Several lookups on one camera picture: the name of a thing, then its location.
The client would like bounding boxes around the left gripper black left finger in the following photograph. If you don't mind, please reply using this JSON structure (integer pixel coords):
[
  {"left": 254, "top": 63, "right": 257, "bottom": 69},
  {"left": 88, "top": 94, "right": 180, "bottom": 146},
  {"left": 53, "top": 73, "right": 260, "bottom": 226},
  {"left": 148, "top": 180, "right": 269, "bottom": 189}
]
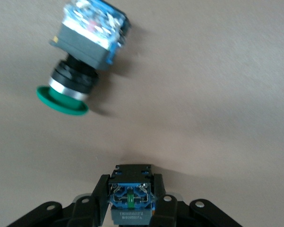
[{"left": 8, "top": 174, "right": 111, "bottom": 227}]

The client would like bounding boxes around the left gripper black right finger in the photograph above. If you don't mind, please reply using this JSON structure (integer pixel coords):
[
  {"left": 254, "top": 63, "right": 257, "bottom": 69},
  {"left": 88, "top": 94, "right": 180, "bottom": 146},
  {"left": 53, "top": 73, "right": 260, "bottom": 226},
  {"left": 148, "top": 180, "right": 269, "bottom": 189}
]
[{"left": 150, "top": 173, "right": 243, "bottom": 227}]

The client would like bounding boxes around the green push button red indicator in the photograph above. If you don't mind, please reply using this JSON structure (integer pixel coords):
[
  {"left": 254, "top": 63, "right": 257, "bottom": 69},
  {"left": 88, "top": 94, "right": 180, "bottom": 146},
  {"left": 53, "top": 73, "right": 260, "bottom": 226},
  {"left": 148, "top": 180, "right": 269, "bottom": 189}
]
[{"left": 35, "top": 0, "right": 133, "bottom": 118}]

